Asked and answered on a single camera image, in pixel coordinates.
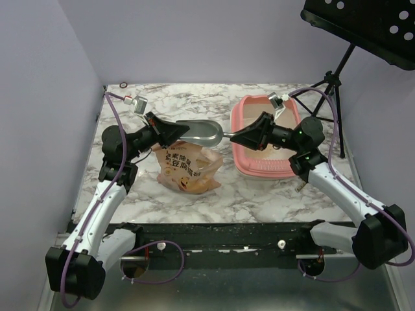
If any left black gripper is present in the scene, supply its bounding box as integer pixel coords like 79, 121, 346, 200
125, 111, 190, 161

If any silver metal scoop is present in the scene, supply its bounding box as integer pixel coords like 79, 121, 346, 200
176, 119, 235, 148

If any orange cat litter bag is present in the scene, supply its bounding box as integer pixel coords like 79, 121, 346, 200
152, 141, 223, 194

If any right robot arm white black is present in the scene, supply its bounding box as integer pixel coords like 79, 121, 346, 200
230, 112, 414, 270

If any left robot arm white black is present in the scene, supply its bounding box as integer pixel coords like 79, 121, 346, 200
45, 112, 190, 300

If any pink litter box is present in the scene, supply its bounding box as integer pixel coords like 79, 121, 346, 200
230, 95, 301, 179

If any black music stand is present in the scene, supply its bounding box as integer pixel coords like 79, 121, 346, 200
300, 0, 414, 158

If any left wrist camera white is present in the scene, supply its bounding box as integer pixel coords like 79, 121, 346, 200
123, 95, 148, 115

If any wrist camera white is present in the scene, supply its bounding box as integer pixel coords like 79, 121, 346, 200
267, 92, 290, 121
123, 95, 148, 115

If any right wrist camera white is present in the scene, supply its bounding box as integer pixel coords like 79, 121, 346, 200
267, 92, 290, 121

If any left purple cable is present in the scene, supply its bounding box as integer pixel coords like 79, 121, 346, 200
60, 92, 185, 308

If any purple cable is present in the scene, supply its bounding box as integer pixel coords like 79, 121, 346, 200
60, 92, 185, 308
287, 89, 411, 281

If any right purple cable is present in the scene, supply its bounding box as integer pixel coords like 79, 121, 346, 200
287, 89, 411, 281

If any black table front rail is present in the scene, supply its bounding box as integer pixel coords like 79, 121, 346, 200
104, 222, 336, 271

